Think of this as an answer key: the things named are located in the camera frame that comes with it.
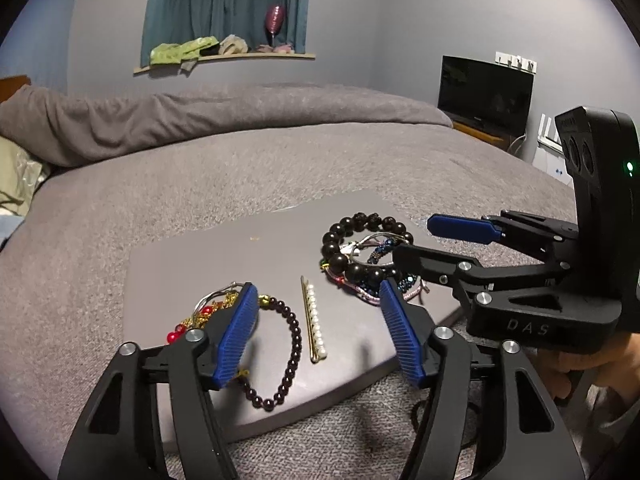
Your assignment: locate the grey knit bedspread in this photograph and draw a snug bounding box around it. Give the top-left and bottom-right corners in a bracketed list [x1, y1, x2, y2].
[0, 125, 640, 480]

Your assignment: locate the blue bead bracelet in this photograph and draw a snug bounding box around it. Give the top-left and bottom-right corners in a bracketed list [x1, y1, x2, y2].
[360, 238, 418, 296]

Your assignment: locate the small dark bead bracelet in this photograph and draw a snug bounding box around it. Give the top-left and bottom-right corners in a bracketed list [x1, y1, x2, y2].
[235, 296, 303, 413]

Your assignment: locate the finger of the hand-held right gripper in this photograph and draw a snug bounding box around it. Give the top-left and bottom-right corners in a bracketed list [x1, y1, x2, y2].
[427, 210, 581, 264]
[392, 244, 572, 307]

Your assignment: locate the pearl hair pin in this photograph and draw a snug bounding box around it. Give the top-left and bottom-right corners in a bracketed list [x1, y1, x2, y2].
[300, 275, 328, 363]

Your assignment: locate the large black bead bracelet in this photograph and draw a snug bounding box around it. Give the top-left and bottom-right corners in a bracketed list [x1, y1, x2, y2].
[320, 213, 416, 286]

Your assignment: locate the grey mat board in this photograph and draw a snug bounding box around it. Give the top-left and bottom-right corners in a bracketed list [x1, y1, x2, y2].
[127, 189, 468, 453]

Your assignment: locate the green cloth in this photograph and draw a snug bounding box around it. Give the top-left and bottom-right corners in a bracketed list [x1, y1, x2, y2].
[150, 36, 221, 72]

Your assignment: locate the red bead gold jewelry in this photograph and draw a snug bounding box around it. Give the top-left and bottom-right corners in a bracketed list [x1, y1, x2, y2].
[166, 294, 266, 346]

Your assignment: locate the grey duvet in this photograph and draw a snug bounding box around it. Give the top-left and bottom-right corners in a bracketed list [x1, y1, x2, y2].
[0, 84, 455, 168]

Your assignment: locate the beige cloth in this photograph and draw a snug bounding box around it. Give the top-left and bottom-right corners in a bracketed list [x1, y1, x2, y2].
[219, 35, 249, 56]

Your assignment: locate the white wall hook rack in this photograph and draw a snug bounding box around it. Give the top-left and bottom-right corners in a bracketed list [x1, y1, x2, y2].
[495, 51, 538, 75]

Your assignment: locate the silver bangle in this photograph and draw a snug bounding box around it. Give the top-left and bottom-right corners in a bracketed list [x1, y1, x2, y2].
[197, 281, 248, 311]

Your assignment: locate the light blue pillow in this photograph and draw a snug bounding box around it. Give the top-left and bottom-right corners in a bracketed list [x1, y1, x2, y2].
[0, 212, 26, 251]

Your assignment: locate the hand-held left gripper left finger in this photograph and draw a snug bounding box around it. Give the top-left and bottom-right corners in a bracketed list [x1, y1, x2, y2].
[57, 281, 261, 480]

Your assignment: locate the white carton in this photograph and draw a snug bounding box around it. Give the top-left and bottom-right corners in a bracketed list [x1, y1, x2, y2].
[532, 147, 576, 188]

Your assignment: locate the wooden television stand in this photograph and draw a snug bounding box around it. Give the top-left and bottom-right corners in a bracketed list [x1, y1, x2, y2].
[452, 121, 513, 148]

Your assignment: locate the person's right hand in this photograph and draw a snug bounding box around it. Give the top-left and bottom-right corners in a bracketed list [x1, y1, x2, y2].
[537, 332, 640, 402]

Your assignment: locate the colourful thin bracelets pile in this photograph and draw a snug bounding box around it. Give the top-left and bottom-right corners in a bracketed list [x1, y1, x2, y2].
[325, 237, 431, 307]

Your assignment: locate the blue curtain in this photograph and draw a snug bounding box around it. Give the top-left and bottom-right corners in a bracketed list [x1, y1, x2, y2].
[141, 0, 313, 66]

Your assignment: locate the green pillow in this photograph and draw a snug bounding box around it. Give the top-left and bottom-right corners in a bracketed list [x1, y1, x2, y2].
[0, 135, 51, 218]

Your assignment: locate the black television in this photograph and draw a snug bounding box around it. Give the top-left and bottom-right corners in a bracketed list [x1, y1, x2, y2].
[437, 55, 535, 137]

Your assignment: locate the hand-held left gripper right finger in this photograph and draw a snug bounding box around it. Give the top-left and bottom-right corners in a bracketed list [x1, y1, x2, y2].
[378, 279, 583, 480]

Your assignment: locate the white router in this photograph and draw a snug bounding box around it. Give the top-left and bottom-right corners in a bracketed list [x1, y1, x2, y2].
[536, 113, 563, 150]

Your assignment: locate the wooden headboard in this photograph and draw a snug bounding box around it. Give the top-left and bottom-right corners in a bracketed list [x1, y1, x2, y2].
[0, 75, 31, 106]

